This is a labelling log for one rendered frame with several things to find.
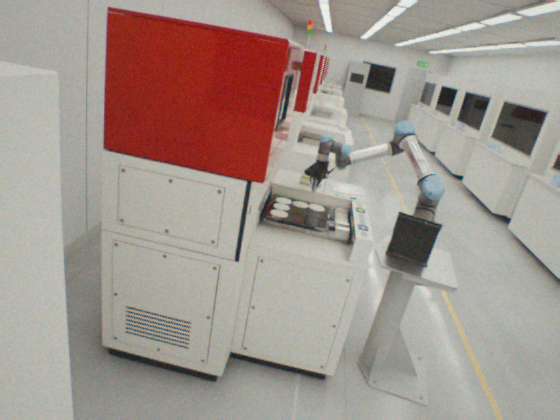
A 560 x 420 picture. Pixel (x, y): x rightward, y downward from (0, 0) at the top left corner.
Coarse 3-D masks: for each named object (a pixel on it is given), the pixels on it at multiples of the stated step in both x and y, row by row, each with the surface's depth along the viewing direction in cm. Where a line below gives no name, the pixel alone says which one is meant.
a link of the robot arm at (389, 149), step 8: (384, 144) 240; (392, 144) 237; (352, 152) 240; (360, 152) 239; (368, 152) 238; (376, 152) 238; (384, 152) 238; (392, 152) 238; (400, 152) 238; (336, 160) 238; (344, 160) 235; (352, 160) 238; (360, 160) 239; (344, 168) 243
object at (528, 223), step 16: (528, 176) 505; (544, 176) 508; (528, 192) 503; (544, 192) 467; (528, 208) 495; (544, 208) 461; (512, 224) 526; (528, 224) 487; (544, 224) 454; (528, 240) 480; (544, 240) 447; (544, 256) 441
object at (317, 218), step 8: (296, 200) 248; (272, 208) 228; (296, 208) 235; (304, 208) 238; (288, 216) 222; (296, 216) 224; (304, 216) 226; (312, 216) 228; (320, 216) 231; (312, 224) 217; (320, 224) 220
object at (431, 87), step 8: (432, 80) 1199; (440, 80) 1128; (424, 88) 1280; (432, 88) 1179; (424, 96) 1258; (432, 96) 1161; (424, 104) 1235; (432, 104) 1154; (416, 112) 1231; (408, 120) 1319; (416, 120) 1209; (416, 128) 1194
